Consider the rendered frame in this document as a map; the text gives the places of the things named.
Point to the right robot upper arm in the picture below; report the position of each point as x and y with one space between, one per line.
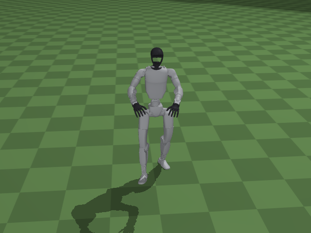
135 81

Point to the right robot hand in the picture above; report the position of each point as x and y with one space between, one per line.
137 107

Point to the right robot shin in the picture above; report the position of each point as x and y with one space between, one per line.
143 158

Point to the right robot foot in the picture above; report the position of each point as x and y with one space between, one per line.
143 179

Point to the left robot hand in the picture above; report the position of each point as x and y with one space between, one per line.
174 107

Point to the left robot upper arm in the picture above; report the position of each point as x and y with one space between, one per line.
174 78

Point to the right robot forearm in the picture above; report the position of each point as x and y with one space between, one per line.
132 95

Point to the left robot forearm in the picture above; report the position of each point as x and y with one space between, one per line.
178 96

